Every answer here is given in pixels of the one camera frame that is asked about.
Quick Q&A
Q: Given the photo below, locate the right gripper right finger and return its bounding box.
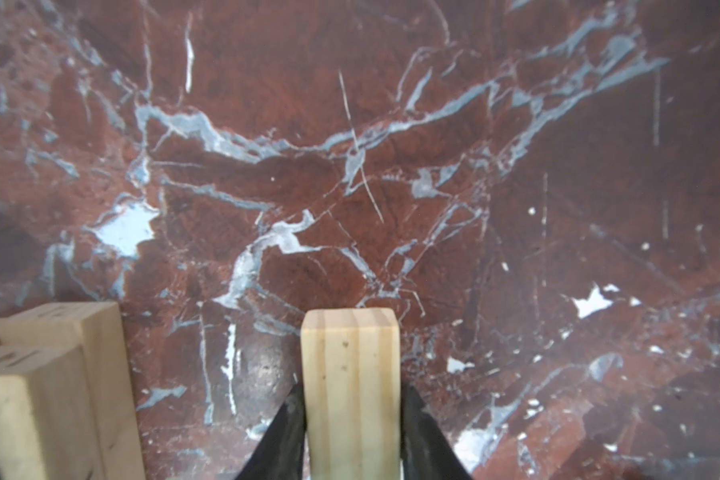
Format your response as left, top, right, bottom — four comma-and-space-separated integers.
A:
400, 382, 472, 480

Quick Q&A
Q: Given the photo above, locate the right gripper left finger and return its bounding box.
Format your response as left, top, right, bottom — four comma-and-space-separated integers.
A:
235, 383, 306, 480

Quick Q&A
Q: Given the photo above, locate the grooved wood block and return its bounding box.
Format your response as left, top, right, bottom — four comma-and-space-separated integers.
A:
300, 308, 401, 479

